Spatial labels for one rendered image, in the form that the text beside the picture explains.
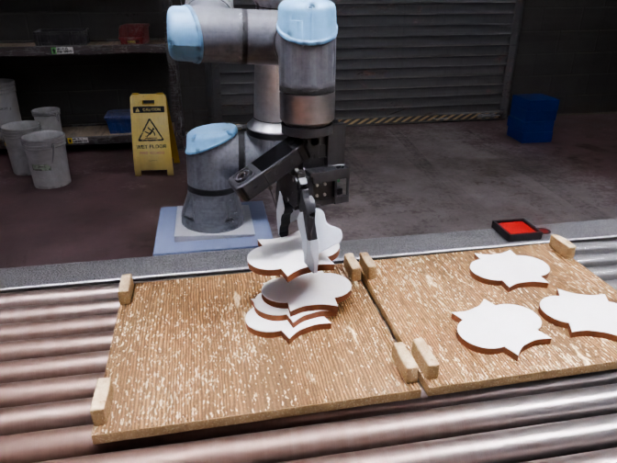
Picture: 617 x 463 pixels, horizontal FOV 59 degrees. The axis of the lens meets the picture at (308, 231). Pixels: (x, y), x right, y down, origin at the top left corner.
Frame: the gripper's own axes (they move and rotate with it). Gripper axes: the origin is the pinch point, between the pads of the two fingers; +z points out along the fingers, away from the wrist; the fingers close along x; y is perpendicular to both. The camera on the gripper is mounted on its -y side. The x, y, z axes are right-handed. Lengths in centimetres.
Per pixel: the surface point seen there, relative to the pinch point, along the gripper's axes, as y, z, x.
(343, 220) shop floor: 123, 106, 210
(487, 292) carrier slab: 31.9, 10.3, -8.5
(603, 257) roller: 64, 12, -6
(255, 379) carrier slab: -11.2, 10.2, -13.0
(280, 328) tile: -4.5, 9.1, -5.1
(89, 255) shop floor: -29, 106, 227
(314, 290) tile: 2.9, 6.8, -1.1
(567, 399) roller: 25.5, 11.8, -31.6
